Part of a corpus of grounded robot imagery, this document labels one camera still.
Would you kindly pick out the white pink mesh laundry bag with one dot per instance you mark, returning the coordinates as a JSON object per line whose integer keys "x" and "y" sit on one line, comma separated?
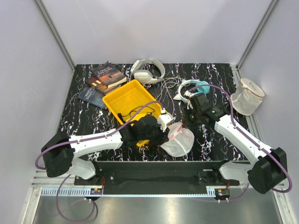
{"x": 180, "y": 140}

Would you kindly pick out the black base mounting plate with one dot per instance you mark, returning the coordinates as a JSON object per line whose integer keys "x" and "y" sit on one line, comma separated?
{"x": 168, "y": 175}

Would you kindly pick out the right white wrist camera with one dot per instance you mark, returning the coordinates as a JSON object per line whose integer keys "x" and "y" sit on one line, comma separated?
{"x": 190, "y": 100}

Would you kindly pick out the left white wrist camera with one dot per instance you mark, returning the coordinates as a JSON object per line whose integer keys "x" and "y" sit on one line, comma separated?
{"x": 164, "y": 120}

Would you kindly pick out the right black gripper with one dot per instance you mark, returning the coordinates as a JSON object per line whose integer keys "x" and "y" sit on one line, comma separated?
{"x": 187, "y": 111}

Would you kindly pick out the aluminium slotted front rail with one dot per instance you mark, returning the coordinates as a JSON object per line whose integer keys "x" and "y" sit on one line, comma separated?
{"x": 200, "y": 192}

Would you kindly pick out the white mesh cylinder laundry bag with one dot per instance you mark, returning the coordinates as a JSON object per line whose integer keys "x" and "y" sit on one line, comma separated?
{"x": 247, "y": 97}

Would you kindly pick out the dark brown middle book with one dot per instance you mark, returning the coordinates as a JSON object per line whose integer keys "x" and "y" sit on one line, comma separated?
{"x": 98, "y": 85}

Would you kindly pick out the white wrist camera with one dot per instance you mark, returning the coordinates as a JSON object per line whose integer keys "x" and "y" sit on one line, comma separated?
{"x": 190, "y": 100}
{"x": 164, "y": 120}

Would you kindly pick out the teal white cat-ear headphones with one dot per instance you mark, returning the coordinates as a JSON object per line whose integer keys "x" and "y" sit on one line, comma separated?
{"x": 189, "y": 84}

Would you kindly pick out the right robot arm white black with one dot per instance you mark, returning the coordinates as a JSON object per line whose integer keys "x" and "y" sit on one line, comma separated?
{"x": 266, "y": 167}

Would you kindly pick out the aluminium frame post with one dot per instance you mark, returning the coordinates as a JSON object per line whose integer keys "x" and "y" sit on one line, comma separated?
{"x": 266, "y": 16}
{"x": 54, "y": 32}

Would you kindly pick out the blue bottom book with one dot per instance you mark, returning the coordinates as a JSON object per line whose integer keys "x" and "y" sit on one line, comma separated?
{"x": 92, "y": 96}

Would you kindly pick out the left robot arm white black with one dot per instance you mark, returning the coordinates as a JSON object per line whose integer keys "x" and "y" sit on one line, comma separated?
{"x": 62, "y": 154}

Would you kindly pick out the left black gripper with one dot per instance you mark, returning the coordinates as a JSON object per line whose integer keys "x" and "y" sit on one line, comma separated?
{"x": 162, "y": 137}

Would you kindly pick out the white over-ear headphones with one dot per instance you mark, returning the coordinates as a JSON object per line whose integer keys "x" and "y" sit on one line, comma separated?
{"x": 145, "y": 76}

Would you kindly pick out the left aluminium frame post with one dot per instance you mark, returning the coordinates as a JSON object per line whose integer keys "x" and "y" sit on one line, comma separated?
{"x": 54, "y": 32}

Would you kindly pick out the Tale of Two Cities book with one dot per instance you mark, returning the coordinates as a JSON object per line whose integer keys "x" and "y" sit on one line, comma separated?
{"x": 109, "y": 75}

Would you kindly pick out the right aluminium frame post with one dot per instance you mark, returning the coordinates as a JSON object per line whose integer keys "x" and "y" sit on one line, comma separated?
{"x": 266, "y": 16}

